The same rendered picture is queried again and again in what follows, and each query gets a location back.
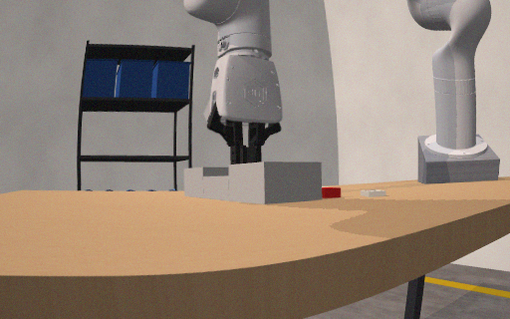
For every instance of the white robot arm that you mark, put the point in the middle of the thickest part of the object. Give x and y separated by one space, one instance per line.
244 26

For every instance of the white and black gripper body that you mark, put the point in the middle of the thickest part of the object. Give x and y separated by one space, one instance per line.
245 87

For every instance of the red and white eraser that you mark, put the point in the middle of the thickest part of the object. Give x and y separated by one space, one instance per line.
331 192

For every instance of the white domino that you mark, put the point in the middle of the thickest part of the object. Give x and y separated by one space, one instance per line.
371 193

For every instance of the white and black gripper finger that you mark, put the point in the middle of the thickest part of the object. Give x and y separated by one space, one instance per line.
257 135
232 134

